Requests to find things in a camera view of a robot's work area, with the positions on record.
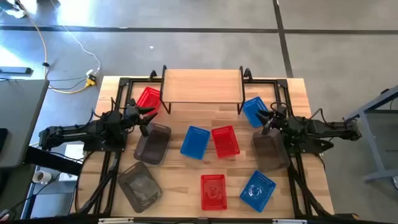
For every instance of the red plastic basket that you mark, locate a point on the red plastic basket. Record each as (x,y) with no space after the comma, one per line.
(149,98)
(225,141)
(213,199)

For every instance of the grey translucent plastic basket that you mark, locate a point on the grey translucent plastic basket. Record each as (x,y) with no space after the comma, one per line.
(154,146)
(269,152)
(140,188)

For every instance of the blue plastic basket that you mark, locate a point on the blue plastic basket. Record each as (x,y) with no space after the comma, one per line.
(257,191)
(250,109)
(195,143)

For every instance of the grey metal table frame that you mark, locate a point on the grey metal table frame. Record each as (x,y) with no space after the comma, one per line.
(373,105)

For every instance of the black metal table frame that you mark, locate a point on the black metal table frame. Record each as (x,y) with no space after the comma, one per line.
(123,82)

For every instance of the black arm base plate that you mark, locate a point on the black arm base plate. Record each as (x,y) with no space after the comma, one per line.
(93,146)
(323,145)

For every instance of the black diagonal bar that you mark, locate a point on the black diagonal bar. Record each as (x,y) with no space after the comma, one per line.
(53,160)

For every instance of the white floor box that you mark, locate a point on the white floor box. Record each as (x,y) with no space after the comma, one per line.
(74,152)

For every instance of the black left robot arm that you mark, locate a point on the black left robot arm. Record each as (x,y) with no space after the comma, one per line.
(77,133)

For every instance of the grey desk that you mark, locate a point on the grey desk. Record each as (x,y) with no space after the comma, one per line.
(21,118)

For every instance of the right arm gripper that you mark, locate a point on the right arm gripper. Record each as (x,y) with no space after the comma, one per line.
(278,116)

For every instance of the wooden shelf with black legs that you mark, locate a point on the wooden shelf with black legs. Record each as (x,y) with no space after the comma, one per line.
(202,85)

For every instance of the yellow power plug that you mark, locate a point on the yellow power plug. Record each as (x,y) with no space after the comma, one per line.
(90,82)

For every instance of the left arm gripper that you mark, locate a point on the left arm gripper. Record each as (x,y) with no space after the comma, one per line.
(132,113)

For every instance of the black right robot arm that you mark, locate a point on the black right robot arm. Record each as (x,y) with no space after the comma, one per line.
(326,129)

